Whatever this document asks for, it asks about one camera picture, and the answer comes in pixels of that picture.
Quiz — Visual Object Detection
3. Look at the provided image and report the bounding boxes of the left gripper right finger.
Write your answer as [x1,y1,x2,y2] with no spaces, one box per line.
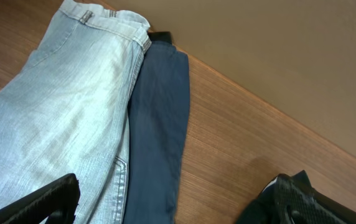
[274,174,356,224]

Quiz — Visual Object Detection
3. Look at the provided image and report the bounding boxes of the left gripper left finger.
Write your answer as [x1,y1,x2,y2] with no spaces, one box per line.
[0,173,80,224]

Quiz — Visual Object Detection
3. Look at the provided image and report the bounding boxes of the black shorts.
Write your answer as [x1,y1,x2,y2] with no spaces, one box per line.
[235,169,314,224]

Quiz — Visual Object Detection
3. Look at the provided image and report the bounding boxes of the light blue denim shorts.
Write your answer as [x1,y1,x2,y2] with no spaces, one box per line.
[0,1,151,223]

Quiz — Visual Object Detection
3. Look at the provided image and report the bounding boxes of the dark navy denim garment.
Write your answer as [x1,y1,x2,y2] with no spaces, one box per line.
[123,40,190,224]

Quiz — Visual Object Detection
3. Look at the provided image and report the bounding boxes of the beige cardboard panel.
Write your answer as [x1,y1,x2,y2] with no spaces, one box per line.
[109,0,356,157]

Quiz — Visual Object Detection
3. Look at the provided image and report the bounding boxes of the black garment under pile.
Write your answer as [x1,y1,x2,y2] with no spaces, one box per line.
[148,31,172,45]

